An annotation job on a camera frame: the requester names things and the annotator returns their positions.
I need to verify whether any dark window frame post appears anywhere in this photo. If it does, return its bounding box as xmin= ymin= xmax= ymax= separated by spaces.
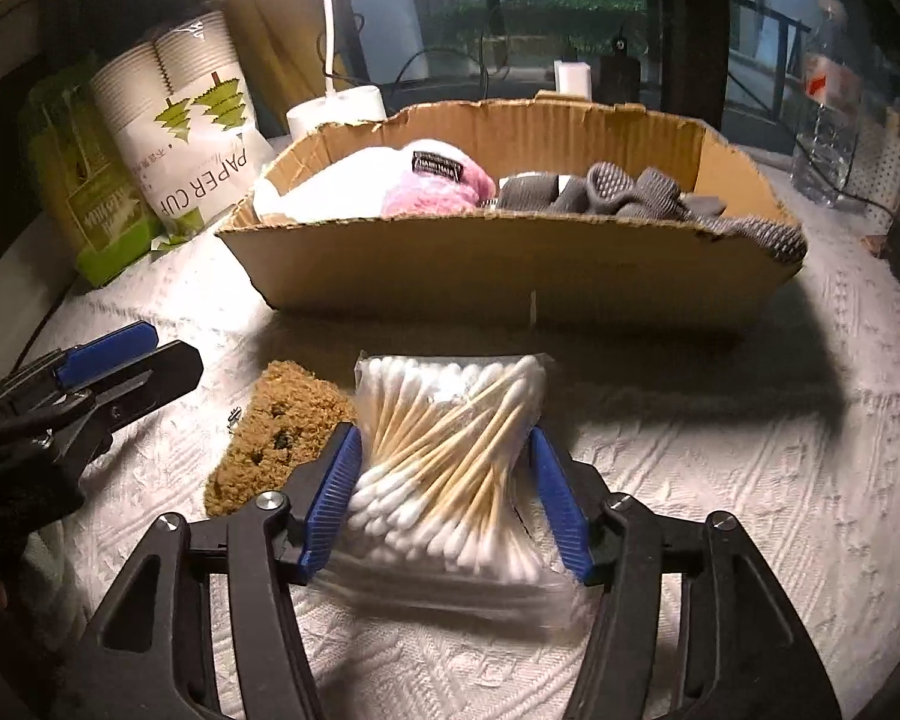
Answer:
xmin=656 ymin=0 xmax=730 ymax=130

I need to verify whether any cotton swab pack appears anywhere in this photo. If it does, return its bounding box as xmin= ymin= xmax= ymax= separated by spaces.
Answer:
xmin=322 ymin=351 xmax=593 ymax=623

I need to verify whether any clear plastic water bottle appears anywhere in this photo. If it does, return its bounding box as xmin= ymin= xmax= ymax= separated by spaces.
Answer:
xmin=791 ymin=0 xmax=863 ymax=207

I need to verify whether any white textured tablecloth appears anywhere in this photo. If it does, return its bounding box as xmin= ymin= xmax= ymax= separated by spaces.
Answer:
xmin=22 ymin=142 xmax=900 ymax=720

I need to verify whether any brown plush toy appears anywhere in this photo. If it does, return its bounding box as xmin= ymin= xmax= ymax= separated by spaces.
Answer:
xmin=204 ymin=360 xmax=357 ymax=517

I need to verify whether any grey sock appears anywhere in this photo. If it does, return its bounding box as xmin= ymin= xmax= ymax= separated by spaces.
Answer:
xmin=495 ymin=163 xmax=725 ymax=223
xmin=686 ymin=214 xmax=807 ymax=265

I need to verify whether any white desk lamp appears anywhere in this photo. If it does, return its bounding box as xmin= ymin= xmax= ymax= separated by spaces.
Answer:
xmin=285 ymin=0 xmax=388 ymax=142

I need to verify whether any white towel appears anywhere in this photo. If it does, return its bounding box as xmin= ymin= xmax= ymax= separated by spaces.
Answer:
xmin=253 ymin=150 xmax=413 ymax=224

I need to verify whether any white paper cup pack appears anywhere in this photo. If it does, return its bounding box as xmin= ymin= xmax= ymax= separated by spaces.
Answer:
xmin=90 ymin=11 xmax=278 ymax=235

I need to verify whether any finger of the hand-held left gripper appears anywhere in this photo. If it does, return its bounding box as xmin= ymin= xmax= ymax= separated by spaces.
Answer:
xmin=41 ymin=340 xmax=205 ymax=466
xmin=0 ymin=320 xmax=160 ymax=440

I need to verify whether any pink fluffy sock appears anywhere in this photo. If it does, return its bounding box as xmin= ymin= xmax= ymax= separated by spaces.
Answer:
xmin=381 ymin=139 xmax=496 ymax=215

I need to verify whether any black cable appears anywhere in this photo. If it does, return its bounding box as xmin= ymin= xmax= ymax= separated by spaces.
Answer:
xmin=316 ymin=11 xmax=512 ymax=89

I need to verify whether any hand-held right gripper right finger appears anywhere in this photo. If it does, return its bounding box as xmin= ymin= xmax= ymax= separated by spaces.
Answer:
xmin=529 ymin=426 xmax=841 ymax=720

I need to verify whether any cardboard box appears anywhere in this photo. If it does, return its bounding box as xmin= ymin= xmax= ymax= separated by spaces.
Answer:
xmin=216 ymin=92 xmax=805 ymax=346

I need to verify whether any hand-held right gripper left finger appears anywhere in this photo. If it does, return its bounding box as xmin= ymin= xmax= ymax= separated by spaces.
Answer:
xmin=79 ymin=424 xmax=365 ymax=720

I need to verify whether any small dark bottle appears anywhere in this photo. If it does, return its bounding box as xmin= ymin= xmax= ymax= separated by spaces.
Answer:
xmin=598 ymin=30 xmax=641 ymax=103

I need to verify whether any green paper cup pack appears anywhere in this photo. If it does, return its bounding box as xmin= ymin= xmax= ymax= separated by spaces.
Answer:
xmin=19 ymin=52 xmax=166 ymax=287

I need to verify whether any yellow curtain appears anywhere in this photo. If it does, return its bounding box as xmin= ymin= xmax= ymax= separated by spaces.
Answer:
xmin=225 ymin=0 xmax=331 ymax=137

